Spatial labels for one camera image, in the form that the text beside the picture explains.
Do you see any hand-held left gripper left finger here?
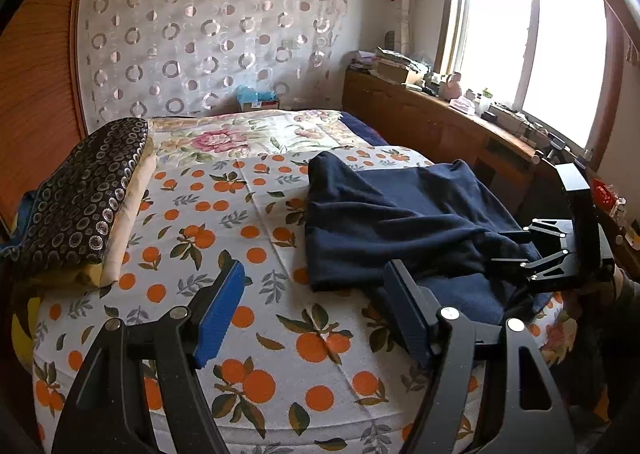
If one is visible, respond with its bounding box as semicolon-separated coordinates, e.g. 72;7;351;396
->
50;259;247;454

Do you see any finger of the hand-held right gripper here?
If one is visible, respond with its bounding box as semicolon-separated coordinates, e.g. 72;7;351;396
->
490;249;576;296
497;218;575;253

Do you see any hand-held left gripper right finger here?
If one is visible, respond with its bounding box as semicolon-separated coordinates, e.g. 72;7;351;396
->
384;259;576;454

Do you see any navy shirt with orange print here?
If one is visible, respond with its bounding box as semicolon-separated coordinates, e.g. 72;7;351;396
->
305;150;556;322

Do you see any red box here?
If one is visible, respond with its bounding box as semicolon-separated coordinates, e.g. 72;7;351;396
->
592;179;619;208

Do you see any orange fruit print bedsheet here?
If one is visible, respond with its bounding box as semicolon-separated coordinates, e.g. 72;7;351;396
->
30;145;581;454

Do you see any long wooden cabinet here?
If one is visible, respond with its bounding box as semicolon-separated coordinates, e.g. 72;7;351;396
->
342;69;640;267

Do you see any floral quilt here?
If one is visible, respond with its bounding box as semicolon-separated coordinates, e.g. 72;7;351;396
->
149;109;351;161

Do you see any dark circle-pattern pillow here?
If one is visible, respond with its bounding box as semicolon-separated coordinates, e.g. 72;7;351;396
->
0;118;151;281

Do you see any window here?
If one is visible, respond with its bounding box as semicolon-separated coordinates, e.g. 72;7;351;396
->
434;0;627;171

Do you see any navy blanket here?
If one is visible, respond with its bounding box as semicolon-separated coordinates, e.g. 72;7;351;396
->
342;111;392;148

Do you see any blue tissue box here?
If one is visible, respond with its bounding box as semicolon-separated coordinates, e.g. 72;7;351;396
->
235;84;282;112

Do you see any cardboard box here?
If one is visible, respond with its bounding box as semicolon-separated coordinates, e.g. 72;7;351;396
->
375;59;422;86

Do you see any stack of papers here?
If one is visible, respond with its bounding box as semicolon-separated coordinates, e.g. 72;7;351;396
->
349;50;382;74

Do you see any wooden wardrobe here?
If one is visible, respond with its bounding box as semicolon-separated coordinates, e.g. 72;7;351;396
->
0;0;95;235

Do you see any circle patterned wall curtain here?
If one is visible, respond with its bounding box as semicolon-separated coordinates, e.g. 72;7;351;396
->
82;0;351;126

